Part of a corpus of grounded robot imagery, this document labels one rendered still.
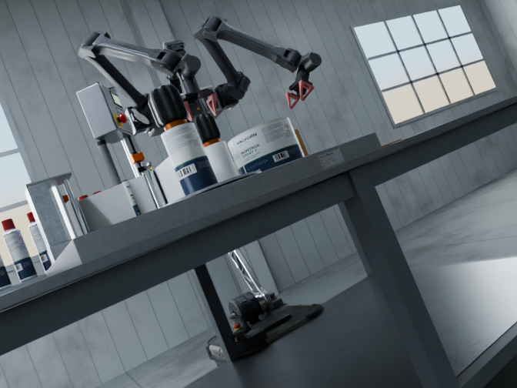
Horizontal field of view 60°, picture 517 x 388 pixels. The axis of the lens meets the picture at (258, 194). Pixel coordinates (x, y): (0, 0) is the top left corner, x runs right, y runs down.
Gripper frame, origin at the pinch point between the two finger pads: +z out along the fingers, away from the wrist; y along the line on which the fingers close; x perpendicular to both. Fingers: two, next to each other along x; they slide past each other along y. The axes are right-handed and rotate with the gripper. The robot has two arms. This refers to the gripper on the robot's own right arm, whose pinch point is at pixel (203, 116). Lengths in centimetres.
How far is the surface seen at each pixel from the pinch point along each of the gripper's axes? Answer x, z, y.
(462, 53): 260, -51, 531
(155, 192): -7.8, 21.5, -29.7
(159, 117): -49, 10, -33
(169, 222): -67, 35, -46
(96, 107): 14.6, -18.4, -32.0
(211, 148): -16.8, 15.3, -9.6
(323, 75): 262, -75, 283
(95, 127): 16.1, -11.6, -34.8
